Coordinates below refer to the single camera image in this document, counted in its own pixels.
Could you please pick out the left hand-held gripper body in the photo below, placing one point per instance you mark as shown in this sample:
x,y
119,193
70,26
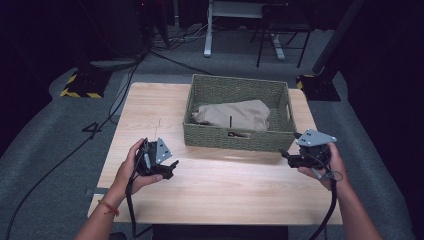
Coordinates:
x,y
156,156

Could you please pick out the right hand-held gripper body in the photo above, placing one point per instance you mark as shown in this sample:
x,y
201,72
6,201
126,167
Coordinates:
x,y
315,146

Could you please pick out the green woven basket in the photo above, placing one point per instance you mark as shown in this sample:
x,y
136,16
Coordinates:
x,y
233,141

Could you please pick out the person's right hand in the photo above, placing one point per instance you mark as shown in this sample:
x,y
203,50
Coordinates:
x,y
338,170

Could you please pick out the person's left hand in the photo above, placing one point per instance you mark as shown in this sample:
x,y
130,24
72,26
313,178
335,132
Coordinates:
x,y
128,176

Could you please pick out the yellow black striped stand base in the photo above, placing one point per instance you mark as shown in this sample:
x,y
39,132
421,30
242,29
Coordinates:
x,y
320,90
85,86

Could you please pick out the black chair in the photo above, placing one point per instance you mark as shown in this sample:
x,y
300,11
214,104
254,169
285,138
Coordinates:
x,y
286,26

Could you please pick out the dark box-shaped equipment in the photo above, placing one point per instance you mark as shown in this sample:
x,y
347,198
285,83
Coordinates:
x,y
123,30

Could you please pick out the grey metal table bracket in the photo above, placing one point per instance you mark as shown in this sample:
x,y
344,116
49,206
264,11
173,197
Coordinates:
x,y
91,191

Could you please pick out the dark slanted post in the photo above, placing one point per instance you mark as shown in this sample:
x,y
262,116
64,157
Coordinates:
x,y
336,36

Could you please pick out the white desk frame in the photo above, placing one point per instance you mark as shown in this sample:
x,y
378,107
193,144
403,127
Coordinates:
x,y
208,33

